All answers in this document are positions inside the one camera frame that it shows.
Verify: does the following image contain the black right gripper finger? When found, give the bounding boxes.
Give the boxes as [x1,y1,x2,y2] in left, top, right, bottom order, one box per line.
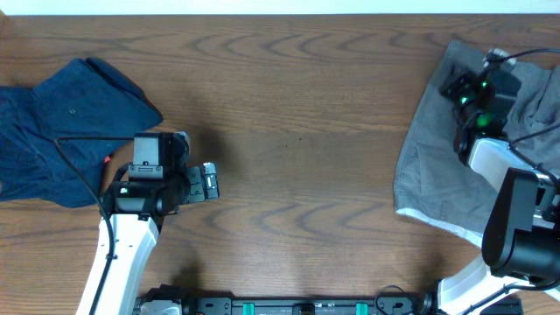
[439,66,468,101]
[458,72,487,105]

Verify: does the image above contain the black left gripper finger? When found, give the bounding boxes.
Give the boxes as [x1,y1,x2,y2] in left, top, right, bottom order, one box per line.
[203,162,220,200]
[185,166,206,204]

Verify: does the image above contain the grey shorts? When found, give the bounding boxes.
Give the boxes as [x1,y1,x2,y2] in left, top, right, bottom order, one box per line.
[394,41,559,246]

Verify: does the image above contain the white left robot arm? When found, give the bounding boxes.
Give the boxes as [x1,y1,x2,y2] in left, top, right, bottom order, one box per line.
[78,132,220,314]

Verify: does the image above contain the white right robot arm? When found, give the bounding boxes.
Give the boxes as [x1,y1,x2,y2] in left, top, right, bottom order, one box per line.
[422,64,559,314]

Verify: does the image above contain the navy blue folded shorts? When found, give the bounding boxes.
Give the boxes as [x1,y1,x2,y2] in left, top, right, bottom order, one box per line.
[1,58,163,208]

